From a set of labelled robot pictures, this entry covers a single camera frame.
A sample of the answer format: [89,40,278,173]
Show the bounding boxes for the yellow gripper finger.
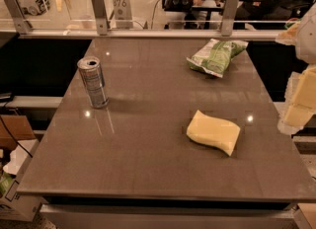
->
[276,22,300,45]
[277,65,316,134]

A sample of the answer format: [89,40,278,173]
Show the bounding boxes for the green jalapeno chip bag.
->
[187,38,248,78]

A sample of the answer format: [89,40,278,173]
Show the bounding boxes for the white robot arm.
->
[276,5,316,135]

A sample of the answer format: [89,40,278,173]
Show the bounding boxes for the silver redbull can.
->
[77,56,109,109]

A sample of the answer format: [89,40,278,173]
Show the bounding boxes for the yellow sponge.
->
[187,111,240,156]

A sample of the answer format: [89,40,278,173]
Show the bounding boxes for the white numbered pillar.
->
[113,0,133,29]

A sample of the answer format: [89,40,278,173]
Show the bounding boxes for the cardboard box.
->
[0,114,36,151]

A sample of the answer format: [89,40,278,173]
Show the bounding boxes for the white box with papers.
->
[0,139,40,221]

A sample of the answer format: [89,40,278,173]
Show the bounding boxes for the middle metal bracket post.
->
[91,0,109,36]

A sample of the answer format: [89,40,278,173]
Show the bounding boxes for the left metal bracket post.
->
[4,0,33,35]

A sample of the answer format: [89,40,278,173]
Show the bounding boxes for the black cable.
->
[0,115,34,159]

